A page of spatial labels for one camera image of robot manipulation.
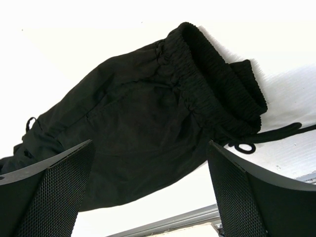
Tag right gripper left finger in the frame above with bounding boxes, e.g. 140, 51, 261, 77
0, 140, 95, 237

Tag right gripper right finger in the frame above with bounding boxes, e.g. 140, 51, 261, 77
207, 141, 316, 237

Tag black trousers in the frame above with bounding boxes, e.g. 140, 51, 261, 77
0, 22, 315, 211

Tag front aluminium rail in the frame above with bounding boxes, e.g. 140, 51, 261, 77
116, 173, 316, 237

